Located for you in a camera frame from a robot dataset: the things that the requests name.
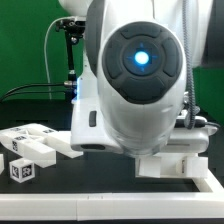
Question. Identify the white part at left edge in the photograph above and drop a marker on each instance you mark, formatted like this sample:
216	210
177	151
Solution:
1	163

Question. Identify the white chair seat part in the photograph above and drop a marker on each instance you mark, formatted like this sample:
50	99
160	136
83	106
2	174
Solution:
169	162

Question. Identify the white tagged chair part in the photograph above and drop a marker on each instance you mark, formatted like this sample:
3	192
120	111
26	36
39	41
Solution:
58	140

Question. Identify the black camera on stand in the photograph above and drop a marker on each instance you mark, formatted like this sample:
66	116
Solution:
73	28

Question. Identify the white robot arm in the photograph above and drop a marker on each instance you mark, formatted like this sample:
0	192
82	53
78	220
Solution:
137	99

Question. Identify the white tagged cube left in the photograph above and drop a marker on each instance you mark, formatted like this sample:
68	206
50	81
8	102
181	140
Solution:
22	170

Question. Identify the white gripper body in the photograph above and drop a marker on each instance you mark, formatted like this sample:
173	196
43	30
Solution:
196	140

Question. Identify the white L-shaped fence frame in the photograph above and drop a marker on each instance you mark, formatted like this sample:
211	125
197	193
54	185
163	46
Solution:
207	202

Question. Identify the long white chair back part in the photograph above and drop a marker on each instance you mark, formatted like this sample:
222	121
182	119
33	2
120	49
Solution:
30	147

